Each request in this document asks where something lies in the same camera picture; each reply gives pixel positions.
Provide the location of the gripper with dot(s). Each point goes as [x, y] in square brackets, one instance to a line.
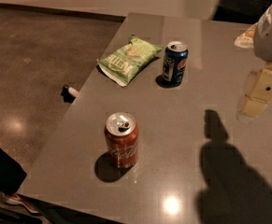
[271, 39]

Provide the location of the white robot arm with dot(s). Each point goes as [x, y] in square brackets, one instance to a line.
[263, 38]

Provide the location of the blue pepsi can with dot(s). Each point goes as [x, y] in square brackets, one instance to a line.
[176, 54]

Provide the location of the red coca-cola can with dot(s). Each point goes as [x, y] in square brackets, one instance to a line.
[121, 133]

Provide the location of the small snack package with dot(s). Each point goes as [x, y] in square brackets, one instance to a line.
[245, 40]

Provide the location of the green chip bag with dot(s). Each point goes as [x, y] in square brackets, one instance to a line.
[126, 62]

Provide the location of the small object on floor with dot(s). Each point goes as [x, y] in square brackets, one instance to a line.
[73, 92]

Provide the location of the dark trouser leg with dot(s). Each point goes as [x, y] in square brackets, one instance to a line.
[11, 174]

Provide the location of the red and white shoe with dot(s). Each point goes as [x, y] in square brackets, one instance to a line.
[15, 199]

